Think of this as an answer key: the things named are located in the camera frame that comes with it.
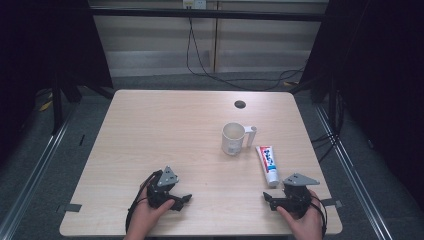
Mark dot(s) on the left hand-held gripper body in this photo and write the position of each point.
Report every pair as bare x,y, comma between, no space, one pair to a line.
165,186

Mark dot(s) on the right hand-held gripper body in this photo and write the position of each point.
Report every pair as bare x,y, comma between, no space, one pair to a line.
298,193

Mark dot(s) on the person's left hand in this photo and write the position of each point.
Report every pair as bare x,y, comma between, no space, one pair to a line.
148,216

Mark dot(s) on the person's right hand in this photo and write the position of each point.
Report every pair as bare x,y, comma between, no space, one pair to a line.
305,225

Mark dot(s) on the white toothpaste tube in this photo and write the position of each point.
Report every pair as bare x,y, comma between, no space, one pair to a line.
268,165

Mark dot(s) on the grey tape strip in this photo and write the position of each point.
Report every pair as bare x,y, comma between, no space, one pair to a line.
331,202
70,208

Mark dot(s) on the black metal stand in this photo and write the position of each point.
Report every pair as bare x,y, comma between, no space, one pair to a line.
57,106

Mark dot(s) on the dark curtain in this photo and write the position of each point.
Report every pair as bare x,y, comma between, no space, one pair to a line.
383,83
40,50

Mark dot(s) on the black horizontal bar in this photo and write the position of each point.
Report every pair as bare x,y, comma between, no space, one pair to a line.
200,14

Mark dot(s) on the metal floor rail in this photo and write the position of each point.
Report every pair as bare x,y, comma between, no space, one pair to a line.
353,173
30,186

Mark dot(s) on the white wall socket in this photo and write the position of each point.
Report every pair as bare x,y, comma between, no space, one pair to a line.
195,4

